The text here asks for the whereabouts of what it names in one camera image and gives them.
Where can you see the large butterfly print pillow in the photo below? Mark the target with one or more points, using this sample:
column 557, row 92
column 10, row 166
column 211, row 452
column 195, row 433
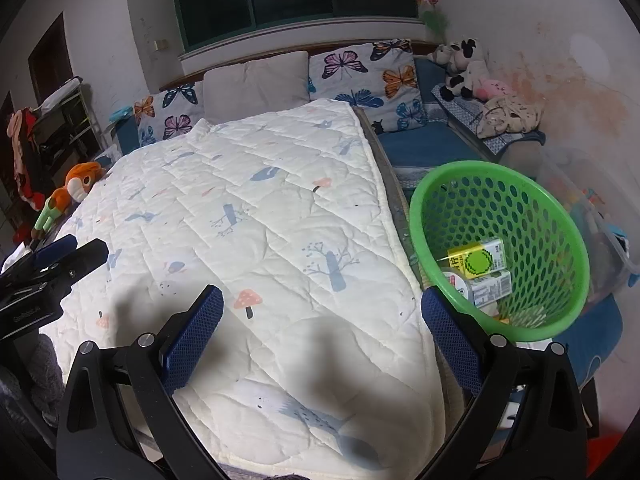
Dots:
column 360, row 75

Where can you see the teal cloth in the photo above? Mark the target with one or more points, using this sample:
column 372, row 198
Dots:
column 121, row 113

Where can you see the yellow green carton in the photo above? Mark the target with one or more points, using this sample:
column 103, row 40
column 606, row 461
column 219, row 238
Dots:
column 475, row 260

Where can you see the hanging clothes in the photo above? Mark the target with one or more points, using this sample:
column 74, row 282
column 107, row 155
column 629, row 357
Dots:
column 25, row 160

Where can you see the small butterfly print pillow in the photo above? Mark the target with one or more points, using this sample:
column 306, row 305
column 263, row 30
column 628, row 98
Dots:
column 170, row 110

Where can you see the wall socket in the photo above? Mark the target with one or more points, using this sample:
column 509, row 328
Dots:
column 160, row 45

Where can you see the pink plush toy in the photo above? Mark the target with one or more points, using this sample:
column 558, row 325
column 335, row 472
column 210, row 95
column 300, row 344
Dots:
column 492, row 89

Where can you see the wall flower decoration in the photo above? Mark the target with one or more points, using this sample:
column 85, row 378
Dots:
column 427, row 0

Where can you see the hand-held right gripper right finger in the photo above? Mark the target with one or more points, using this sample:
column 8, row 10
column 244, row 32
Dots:
column 452, row 340

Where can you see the blue patterned folded blanket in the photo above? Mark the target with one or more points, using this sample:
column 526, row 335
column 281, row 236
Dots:
column 460, row 115

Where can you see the green plastic basket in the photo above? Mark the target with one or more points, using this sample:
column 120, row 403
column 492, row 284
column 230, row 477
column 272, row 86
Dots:
column 545, row 240

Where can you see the dark window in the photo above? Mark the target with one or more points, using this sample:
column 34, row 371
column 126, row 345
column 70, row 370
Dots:
column 215, row 5

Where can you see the person's left forearm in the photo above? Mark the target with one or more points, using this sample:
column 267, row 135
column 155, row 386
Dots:
column 47, row 375

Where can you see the red plastic object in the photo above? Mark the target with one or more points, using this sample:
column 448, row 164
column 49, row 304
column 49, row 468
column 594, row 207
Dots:
column 607, row 457

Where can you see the blue bed sheet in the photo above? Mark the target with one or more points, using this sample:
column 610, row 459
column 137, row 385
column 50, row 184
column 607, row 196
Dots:
column 425, row 147

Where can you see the blue floor rug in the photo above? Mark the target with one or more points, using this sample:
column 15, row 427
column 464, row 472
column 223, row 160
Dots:
column 595, row 345

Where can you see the metal shelf rack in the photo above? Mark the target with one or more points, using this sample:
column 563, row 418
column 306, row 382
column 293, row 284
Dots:
column 70, row 120

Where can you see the grey plush toy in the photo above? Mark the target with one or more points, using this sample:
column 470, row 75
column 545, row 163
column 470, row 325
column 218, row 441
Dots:
column 446, row 56

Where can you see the black white cow plush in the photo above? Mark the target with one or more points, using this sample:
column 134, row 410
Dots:
column 465, row 77

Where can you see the clear plastic storage bin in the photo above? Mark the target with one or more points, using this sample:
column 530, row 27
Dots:
column 575, row 180

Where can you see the white pink carton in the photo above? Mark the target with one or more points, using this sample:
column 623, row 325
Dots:
column 492, row 287

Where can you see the dark door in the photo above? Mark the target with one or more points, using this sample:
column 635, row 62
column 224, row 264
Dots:
column 47, row 60

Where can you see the white quilted blanket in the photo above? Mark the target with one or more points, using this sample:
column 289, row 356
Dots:
column 250, row 210

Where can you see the beige pillow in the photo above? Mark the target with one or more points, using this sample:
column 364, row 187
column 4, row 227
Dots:
column 255, row 85

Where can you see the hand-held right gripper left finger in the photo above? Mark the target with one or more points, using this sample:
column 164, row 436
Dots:
column 197, row 332

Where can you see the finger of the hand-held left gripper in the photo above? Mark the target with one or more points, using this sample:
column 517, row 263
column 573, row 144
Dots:
column 55, row 250
column 85, row 260

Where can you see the pile of colourful toys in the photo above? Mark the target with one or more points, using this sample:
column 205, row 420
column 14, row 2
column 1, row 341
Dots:
column 595, row 230

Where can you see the orange plush toy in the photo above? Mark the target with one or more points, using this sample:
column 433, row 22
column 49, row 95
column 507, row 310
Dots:
column 80, row 180

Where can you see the spotted beige cloth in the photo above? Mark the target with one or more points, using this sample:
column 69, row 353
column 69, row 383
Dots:
column 510, row 115

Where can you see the round lidded cup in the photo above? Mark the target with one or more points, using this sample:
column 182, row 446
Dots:
column 457, row 285

